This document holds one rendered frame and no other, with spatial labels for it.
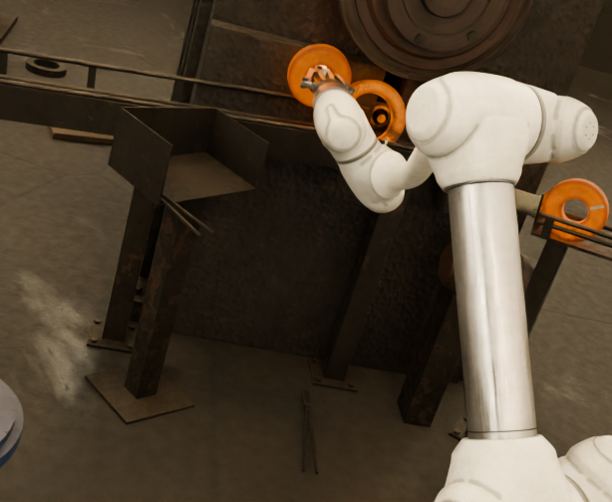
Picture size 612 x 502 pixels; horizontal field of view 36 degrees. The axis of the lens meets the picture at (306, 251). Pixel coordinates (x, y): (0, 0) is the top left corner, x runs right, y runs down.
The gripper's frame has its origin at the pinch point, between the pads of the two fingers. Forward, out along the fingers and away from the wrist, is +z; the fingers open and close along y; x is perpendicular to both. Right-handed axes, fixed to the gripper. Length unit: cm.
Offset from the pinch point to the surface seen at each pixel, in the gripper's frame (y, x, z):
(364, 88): 12.3, -2.7, 2.4
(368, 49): 9.0, 8.4, -2.7
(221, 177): -19.9, -22.4, -24.3
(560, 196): 62, -11, -19
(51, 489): -44, -81, -68
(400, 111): 22.7, -5.9, 1.2
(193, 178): -26.3, -22.8, -27.0
